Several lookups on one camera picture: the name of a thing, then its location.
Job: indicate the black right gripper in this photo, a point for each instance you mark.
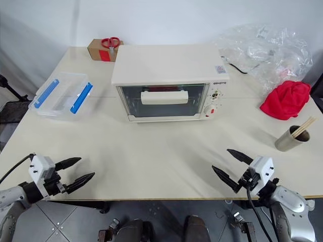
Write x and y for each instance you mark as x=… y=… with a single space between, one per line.
x=248 y=181

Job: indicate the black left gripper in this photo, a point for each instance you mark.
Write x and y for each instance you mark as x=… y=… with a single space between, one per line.
x=53 y=186

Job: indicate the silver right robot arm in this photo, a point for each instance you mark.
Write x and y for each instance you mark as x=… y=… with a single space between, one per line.
x=290 y=201

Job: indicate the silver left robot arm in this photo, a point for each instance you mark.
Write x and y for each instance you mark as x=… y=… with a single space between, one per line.
x=10 y=197

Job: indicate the white toaster oven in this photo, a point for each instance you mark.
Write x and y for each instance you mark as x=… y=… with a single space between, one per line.
x=164 y=65

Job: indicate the black table caster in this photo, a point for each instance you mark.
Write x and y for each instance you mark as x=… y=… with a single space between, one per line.
x=104 y=208

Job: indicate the stainless steel cup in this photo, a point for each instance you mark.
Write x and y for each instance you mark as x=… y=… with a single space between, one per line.
x=287 y=142

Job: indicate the dark rounded shape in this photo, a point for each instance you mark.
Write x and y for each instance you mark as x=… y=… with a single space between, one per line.
x=136 y=230
x=196 y=228

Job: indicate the clear plastic box blue latches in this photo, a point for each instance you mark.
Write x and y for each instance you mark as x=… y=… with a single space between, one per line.
x=60 y=95

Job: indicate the wooden chopstick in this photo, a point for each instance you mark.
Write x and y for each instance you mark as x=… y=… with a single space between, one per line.
x=308 y=126
x=304 y=124

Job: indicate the red cloth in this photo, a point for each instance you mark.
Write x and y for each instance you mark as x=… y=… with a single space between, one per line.
x=287 y=100

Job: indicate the black metal stand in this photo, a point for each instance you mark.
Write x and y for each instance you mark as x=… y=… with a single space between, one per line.
x=11 y=89

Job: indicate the brown cardboard box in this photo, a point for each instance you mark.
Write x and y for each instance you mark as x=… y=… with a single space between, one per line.
x=96 y=50

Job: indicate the crumpled clear plastic bag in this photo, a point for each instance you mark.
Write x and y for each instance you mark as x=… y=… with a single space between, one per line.
x=277 y=50

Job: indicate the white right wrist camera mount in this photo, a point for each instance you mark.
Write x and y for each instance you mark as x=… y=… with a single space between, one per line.
x=262 y=169

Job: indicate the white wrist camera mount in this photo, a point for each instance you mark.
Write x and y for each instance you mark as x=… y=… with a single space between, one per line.
x=38 y=167
x=262 y=169

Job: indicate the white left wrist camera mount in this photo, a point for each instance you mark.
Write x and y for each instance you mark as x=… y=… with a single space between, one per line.
x=38 y=167

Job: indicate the metal caster bracket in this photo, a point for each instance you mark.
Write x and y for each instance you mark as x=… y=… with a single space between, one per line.
x=109 y=230
x=243 y=225

